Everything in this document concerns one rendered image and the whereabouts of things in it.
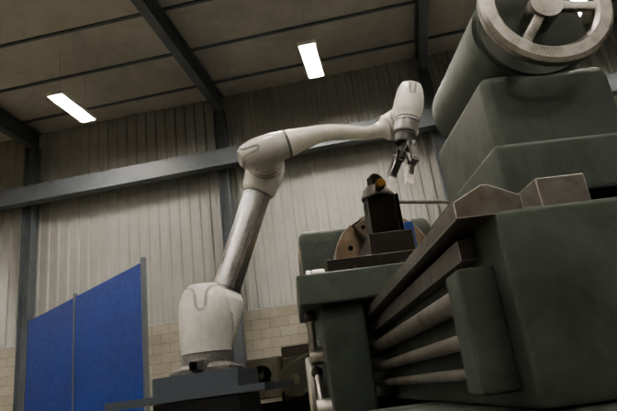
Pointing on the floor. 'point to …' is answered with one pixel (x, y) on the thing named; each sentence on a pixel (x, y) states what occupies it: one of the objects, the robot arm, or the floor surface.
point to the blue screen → (91, 349)
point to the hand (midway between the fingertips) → (399, 186)
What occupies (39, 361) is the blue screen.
